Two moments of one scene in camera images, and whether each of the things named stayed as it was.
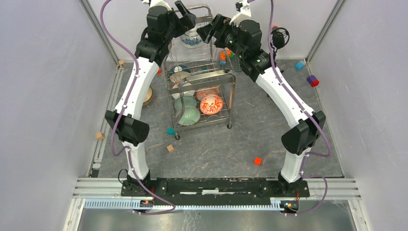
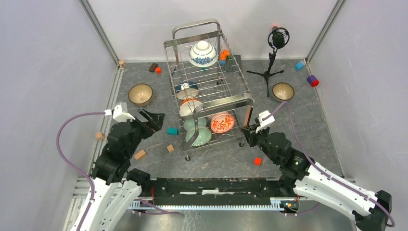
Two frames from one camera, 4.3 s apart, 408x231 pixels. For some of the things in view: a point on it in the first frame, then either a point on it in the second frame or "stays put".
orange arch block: [223, 54] stays put
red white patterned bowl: [210, 104] -> [222, 122]
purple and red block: [312, 81] stays put
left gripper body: [178, 27] -> [144, 130]
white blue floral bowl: [191, 39] -> [203, 54]
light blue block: [299, 65] stays put
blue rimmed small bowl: [179, 68] -> [187, 89]
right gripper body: [228, 33] -> [256, 139]
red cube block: [258, 161] stays put
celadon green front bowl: [190, 116] -> [204, 135]
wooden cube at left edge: [99, 135] stays put
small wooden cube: [170, 148] stays put
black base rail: [216, 191] stays put
